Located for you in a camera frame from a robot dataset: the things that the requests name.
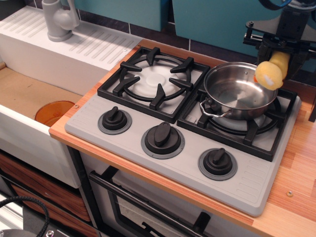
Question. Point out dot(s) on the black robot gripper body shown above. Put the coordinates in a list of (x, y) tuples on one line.
[(288, 32)]

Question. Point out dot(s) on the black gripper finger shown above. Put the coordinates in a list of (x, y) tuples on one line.
[(296, 61), (264, 53)]

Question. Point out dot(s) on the yellow stuffed duck toy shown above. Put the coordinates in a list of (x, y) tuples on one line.
[(271, 74)]

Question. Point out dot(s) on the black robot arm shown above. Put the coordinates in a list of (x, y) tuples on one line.
[(301, 5)]

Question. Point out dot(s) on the stainless steel pot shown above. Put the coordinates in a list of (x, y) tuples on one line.
[(233, 94)]

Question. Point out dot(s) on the black right stove knob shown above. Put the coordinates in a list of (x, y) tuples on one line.
[(217, 164)]

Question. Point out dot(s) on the black stove knob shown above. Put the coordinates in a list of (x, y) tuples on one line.
[(163, 141), (114, 121), (217, 164)]

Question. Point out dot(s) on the grey toy stove top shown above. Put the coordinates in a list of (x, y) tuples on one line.
[(246, 191)]

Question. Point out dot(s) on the black middle stove knob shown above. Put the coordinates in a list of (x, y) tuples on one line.
[(163, 141)]

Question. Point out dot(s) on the black left stove knob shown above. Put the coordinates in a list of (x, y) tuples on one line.
[(114, 121)]

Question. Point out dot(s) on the black right burner grate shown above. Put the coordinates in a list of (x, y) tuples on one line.
[(265, 137)]

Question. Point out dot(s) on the black burner grate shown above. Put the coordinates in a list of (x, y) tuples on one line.
[(265, 137), (154, 83)]

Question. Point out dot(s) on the black left burner grate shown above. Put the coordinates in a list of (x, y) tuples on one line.
[(154, 83)]

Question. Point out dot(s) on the grey toy faucet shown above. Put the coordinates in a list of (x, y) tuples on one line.
[(60, 22)]

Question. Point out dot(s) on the oven door with window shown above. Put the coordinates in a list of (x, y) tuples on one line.
[(148, 209)]

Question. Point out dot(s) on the white toy sink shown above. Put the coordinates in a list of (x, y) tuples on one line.
[(35, 71)]

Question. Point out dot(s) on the wooden drawer front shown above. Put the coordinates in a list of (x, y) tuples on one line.
[(64, 203)]

